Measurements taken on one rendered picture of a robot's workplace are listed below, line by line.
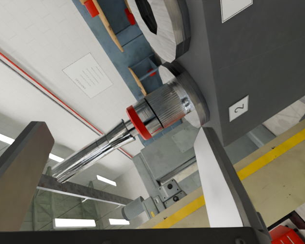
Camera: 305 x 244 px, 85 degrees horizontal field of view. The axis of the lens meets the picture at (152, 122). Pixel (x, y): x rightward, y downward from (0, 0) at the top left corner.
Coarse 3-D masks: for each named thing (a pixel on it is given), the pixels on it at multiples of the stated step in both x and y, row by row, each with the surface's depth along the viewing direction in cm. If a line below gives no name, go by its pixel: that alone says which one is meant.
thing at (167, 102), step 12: (168, 84) 19; (144, 96) 20; (156, 96) 19; (168, 96) 18; (180, 96) 18; (144, 108) 18; (156, 108) 18; (168, 108) 18; (180, 108) 19; (144, 120) 18; (156, 120) 18; (168, 120) 19; (156, 132) 20
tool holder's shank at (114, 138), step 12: (120, 120) 20; (108, 132) 20; (120, 132) 19; (132, 132) 20; (96, 144) 19; (108, 144) 19; (120, 144) 20; (72, 156) 20; (84, 156) 19; (96, 156) 20; (60, 168) 19; (72, 168) 20; (84, 168) 20; (60, 180) 20
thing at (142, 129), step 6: (126, 108) 20; (132, 108) 19; (132, 114) 18; (132, 120) 18; (138, 120) 18; (138, 126) 18; (144, 126) 18; (138, 132) 19; (144, 132) 19; (144, 138) 19
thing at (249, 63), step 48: (144, 0) 15; (192, 0) 10; (240, 0) 10; (288, 0) 11; (192, 48) 13; (240, 48) 12; (288, 48) 14; (192, 96) 16; (240, 96) 15; (288, 96) 19
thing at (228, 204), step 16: (208, 128) 11; (208, 144) 10; (208, 160) 10; (224, 160) 9; (208, 176) 10; (224, 176) 8; (208, 192) 10; (224, 192) 8; (240, 192) 7; (208, 208) 9; (224, 208) 8; (240, 208) 7; (224, 224) 8; (240, 224) 7; (256, 224) 6; (272, 240) 7
